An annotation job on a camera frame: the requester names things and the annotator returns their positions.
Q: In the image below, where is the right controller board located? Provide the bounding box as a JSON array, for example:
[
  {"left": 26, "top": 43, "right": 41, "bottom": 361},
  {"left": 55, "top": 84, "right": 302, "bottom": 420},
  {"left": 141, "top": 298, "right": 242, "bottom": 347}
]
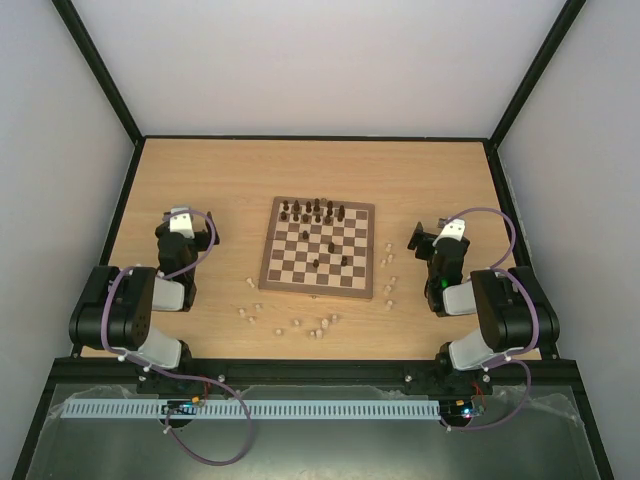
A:
[{"left": 439, "top": 397, "right": 486, "bottom": 419}]

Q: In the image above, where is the controller board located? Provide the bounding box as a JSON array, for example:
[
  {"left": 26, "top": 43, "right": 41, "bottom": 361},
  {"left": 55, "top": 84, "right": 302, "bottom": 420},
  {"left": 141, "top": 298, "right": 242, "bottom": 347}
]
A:
[
  {"left": 160, "top": 397, "right": 206, "bottom": 416},
  {"left": 439, "top": 397, "right": 486, "bottom": 419}
]

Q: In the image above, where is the wooden chess board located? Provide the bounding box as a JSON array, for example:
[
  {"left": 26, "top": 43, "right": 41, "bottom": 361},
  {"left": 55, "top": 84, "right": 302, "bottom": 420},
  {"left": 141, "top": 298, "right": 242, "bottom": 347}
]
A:
[{"left": 258, "top": 196, "right": 375, "bottom": 300}]

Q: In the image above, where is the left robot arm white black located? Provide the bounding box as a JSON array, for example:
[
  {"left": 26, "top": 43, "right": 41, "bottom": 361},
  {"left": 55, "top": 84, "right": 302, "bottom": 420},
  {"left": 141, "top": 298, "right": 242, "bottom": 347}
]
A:
[{"left": 69, "top": 206, "right": 220, "bottom": 390}]

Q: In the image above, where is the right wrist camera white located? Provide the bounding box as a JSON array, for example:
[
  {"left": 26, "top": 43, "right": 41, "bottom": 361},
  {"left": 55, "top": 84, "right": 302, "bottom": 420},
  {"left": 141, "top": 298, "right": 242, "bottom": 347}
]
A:
[{"left": 433, "top": 218, "right": 466, "bottom": 246}]

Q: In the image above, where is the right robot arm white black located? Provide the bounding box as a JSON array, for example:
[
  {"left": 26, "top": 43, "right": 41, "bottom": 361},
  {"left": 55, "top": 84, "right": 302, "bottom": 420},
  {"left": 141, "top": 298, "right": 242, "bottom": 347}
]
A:
[{"left": 407, "top": 220, "right": 560, "bottom": 395}]

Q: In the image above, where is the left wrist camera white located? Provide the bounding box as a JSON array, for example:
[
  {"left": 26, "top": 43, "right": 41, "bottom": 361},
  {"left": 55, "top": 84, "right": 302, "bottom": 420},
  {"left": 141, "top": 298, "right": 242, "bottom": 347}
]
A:
[{"left": 168, "top": 206, "right": 195, "bottom": 239}]

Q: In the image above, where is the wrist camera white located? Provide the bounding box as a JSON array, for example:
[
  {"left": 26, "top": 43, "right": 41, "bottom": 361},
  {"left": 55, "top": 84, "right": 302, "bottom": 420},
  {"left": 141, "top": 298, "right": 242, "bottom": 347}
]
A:
[
  {"left": 168, "top": 206, "right": 195, "bottom": 239},
  {"left": 433, "top": 218, "right": 466, "bottom": 246}
]

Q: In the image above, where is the black cage frame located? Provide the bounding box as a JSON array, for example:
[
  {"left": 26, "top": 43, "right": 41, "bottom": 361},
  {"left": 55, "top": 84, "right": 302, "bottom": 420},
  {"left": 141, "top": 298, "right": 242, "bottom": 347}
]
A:
[{"left": 13, "top": 0, "right": 613, "bottom": 479}]

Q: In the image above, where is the white slotted cable duct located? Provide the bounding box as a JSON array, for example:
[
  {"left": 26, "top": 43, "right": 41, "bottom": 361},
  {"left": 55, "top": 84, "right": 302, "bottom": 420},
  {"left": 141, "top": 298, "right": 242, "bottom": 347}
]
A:
[{"left": 61, "top": 399, "right": 441, "bottom": 421}]

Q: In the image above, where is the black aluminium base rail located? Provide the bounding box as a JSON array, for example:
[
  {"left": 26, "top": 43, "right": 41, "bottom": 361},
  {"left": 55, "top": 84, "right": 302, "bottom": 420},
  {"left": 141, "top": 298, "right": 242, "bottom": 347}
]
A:
[{"left": 49, "top": 357, "right": 581, "bottom": 396}]

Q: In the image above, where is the left controller board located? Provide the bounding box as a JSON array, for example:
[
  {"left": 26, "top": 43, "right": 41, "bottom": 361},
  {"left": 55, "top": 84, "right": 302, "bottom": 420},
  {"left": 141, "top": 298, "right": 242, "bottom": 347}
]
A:
[{"left": 160, "top": 397, "right": 206, "bottom": 416}]

